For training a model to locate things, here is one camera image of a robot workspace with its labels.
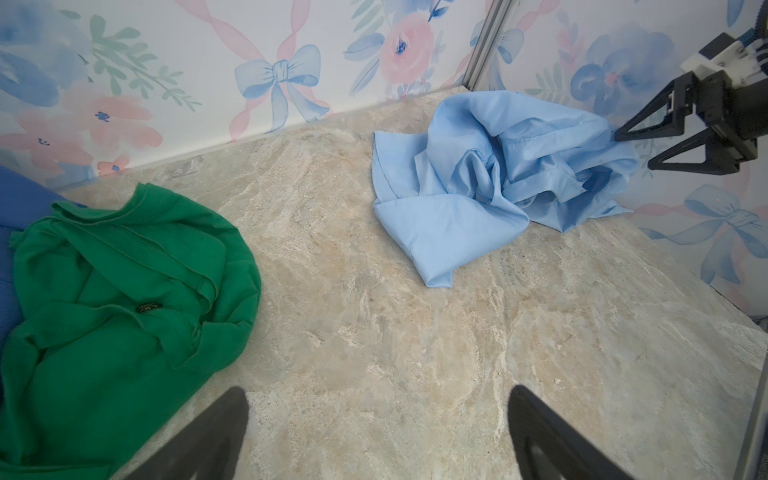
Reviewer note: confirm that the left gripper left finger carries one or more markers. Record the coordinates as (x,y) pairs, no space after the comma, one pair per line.
(207,448)

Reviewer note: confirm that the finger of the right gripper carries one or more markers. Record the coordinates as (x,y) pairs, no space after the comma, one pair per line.
(703,153)
(664,115)

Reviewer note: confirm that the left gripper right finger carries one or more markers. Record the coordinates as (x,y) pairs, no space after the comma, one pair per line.
(547,447)

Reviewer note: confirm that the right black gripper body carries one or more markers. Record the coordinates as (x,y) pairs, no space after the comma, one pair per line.
(735,118)

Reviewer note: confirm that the light blue cloth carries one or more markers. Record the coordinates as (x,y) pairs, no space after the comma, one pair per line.
(490,164)

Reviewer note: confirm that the green cloth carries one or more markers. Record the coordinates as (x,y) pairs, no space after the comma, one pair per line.
(126,314)

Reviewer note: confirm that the right aluminium corner post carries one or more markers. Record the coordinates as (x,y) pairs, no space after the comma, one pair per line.
(479,63)

